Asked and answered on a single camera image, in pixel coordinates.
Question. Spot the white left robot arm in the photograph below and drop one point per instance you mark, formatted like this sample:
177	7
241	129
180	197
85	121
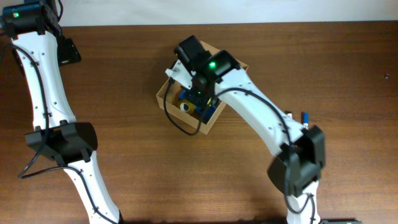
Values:
40	49

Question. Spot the blue whiteboard marker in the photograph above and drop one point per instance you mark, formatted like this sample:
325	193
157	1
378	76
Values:
305	120

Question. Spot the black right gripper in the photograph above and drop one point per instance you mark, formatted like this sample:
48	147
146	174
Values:
193	96

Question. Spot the brown cardboard box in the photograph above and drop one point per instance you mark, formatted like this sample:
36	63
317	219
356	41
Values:
183	115

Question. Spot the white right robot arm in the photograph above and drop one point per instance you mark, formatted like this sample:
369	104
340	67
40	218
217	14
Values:
298	151

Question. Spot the yellow tape roll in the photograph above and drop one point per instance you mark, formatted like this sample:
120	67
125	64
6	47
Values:
187	107

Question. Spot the black whiteboard marker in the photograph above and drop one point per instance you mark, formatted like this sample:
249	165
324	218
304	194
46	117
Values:
289	114

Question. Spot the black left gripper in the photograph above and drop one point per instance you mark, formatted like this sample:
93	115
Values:
70	53

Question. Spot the blue whiteboard eraser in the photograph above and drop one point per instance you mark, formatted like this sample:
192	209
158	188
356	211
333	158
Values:
208	113

